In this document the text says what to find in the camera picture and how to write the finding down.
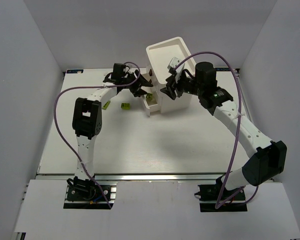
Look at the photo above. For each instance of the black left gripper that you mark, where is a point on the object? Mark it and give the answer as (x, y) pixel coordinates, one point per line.
(134, 83)

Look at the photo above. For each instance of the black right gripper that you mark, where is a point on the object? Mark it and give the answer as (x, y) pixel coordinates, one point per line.
(173, 85)

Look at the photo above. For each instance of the small lime lego brick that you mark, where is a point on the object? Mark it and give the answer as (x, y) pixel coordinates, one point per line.
(149, 96)

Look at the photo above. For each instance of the white bottom drawer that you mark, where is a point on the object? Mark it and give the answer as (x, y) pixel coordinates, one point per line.
(150, 106)

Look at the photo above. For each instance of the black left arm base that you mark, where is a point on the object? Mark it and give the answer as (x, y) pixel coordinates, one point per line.
(86, 195)

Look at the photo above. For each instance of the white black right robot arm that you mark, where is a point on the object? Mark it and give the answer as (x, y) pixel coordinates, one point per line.
(266, 158)

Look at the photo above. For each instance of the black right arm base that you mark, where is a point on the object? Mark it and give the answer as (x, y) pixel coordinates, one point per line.
(208, 195)

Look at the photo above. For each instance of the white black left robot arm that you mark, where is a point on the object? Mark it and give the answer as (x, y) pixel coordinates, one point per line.
(87, 116)

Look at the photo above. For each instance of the lime 2x2 lego brick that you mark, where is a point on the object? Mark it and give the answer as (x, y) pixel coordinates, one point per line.
(125, 106)

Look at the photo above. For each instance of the lime 2x4 lego brick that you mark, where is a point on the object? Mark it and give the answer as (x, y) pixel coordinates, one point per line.
(106, 105)

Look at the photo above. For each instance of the blue right corner label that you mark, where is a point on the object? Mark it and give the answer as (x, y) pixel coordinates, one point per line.
(223, 69)

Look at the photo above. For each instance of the blue corner label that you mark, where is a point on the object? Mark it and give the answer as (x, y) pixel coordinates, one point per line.
(74, 71)
(223, 69)

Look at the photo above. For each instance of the blue left corner label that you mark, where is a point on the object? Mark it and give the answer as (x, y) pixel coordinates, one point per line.
(74, 71)

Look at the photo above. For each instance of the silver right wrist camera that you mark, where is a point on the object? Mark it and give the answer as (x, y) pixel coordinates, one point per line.
(173, 63)

